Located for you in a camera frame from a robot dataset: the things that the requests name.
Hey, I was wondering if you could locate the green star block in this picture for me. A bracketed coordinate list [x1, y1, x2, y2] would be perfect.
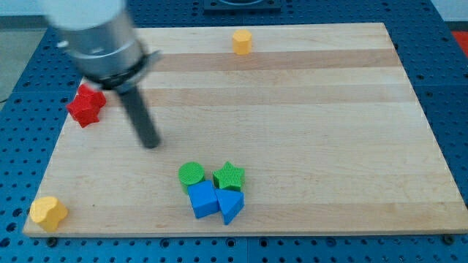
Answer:
[213, 161, 245, 191]

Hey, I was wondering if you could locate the yellow hexagon block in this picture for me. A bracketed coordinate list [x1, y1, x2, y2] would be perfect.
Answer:
[232, 29, 252, 55]

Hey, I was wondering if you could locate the green cylinder block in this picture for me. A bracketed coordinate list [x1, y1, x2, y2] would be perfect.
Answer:
[178, 161, 205, 194]

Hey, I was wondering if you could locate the wooden board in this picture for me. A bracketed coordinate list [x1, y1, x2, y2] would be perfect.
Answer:
[37, 23, 467, 237]

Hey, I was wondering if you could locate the yellow heart block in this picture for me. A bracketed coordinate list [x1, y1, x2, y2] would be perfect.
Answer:
[29, 196, 69, 232]

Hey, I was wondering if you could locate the blue triangle block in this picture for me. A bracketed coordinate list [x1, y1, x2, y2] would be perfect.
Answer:
[215, 189, 244, 225]

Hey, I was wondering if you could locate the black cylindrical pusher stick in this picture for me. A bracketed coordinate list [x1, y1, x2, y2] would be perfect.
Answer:
[117, 85, 161, 149]

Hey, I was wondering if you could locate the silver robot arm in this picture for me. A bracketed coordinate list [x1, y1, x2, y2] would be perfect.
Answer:
[39, 0, 162, 149]

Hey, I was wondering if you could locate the blue cube block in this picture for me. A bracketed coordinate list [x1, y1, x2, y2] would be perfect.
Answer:
[187, 180, 219, 218]

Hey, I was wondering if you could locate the red star block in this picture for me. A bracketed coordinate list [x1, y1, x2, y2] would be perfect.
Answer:
[66, 83, 107, 128]

